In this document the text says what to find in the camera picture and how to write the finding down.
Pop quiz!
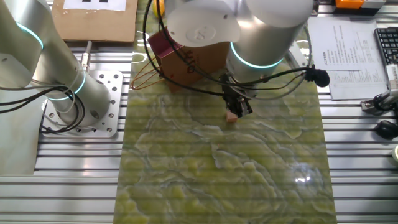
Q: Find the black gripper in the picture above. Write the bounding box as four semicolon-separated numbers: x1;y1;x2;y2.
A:
221;74;253;119

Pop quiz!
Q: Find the black rounded plastic object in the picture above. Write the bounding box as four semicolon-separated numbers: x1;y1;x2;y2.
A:
373;119;398;140

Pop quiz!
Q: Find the maroon brown paper bag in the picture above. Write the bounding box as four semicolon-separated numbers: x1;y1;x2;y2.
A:
129;27;231;94

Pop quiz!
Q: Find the green marble pattern mat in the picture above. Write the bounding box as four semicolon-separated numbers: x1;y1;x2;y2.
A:
112;0;338;224

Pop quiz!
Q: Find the printed white paper sheet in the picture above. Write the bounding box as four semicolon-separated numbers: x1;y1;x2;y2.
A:
307;17;379;74
325;29;390;101

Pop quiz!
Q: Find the yellow toy mango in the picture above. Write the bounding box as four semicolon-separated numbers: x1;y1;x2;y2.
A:
152;0;165;18

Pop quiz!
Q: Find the orange and grey device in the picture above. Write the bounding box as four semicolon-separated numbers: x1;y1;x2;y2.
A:
335;0;387;16

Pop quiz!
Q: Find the metal connector rod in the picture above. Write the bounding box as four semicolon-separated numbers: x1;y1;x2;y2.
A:
81;40;93;74

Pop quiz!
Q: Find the black keyboard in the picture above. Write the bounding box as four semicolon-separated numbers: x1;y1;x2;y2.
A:
374;27;398;67

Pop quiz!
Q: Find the brown cardboard board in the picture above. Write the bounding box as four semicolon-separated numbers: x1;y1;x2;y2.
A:
49;0;139;44

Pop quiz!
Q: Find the checkerboard calibration sheet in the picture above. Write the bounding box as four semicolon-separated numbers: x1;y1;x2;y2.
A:
63;0;127;12

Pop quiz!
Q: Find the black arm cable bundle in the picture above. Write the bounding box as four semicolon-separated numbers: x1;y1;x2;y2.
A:
142;0;315;100

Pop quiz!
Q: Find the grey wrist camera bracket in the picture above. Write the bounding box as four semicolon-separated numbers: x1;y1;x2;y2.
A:
284;48;310;71

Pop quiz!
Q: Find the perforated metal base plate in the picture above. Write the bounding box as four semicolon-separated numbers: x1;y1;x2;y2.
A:
40;70;124;138

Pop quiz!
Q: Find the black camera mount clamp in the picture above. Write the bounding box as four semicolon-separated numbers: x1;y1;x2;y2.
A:
360;90;398;113

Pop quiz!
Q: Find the black base cable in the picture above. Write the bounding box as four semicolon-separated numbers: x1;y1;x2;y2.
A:
0;82;87;134

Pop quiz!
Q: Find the silver depth camera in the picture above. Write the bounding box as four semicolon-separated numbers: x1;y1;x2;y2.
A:
385;63;398;91

